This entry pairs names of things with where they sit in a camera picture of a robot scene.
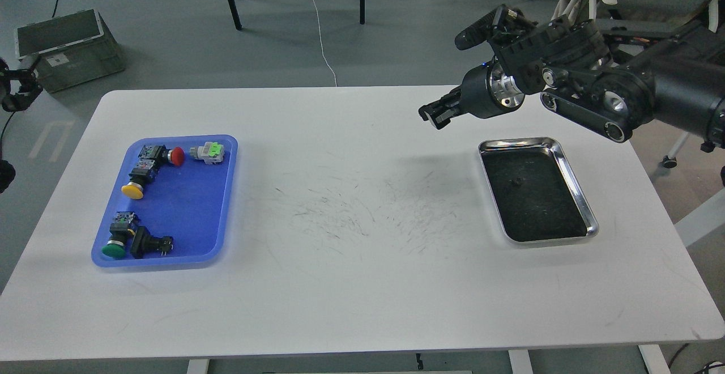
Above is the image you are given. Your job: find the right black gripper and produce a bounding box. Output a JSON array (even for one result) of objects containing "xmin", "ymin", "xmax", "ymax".
[{"xmin": 419, "ymin": 63, "xmax": 525, "ymax": 129}]

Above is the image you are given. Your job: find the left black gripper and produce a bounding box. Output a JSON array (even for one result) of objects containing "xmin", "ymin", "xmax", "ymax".
[{"xmin": 1, "ymin": 59, "xmax": 44, "ymax": 113}]

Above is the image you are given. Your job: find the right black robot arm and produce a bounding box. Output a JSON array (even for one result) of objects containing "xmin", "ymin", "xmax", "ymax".
[{"xmin": 419, "ymin": 5, "xmax": 724, "ymax": 152}]

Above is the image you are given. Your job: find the grey green storage crate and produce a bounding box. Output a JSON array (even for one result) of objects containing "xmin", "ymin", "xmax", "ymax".
[{"xmin": 15, "ymin": 9, "xmax": 126, "ymax": 93}]

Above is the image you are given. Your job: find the silver metal tray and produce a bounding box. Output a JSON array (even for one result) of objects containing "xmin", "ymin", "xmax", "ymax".
[{"xmin": 478, "ymin": 137, "xmax": 600, "ymax": 245}]

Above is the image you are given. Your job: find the blue plastic tray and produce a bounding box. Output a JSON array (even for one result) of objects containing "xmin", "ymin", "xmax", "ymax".
[{"xmin": 91, "ymin": 134, "xmax": 238, "ymax": 270}]

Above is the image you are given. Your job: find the yellow push button switch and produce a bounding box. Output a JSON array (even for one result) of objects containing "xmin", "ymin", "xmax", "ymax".
[{"xmin": 120, "ymin": 159, "xmax": 158, "ymax": 200}]

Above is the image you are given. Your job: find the red push button switch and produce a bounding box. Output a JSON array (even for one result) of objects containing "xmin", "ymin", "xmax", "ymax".
[{"xmin": 138, "ymin": 144, "xmax": 185, "ymax": 167}]

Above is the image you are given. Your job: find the green push button switch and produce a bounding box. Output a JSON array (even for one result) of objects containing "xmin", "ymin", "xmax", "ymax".
[{"xmin": 101, "ymin": 211, "xmax": 139, "ymax": 260}]

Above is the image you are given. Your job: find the black switch component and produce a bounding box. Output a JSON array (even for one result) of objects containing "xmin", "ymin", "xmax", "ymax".
[{"xmin": 130, "ymin": 226, "xmax": 174, "ymax": 260}]

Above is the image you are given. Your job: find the grey green switch module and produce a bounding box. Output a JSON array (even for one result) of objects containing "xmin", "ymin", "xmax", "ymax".
[{"xmin": 189, "ymin": 142, "xmax": 225, "ymax": 165}]

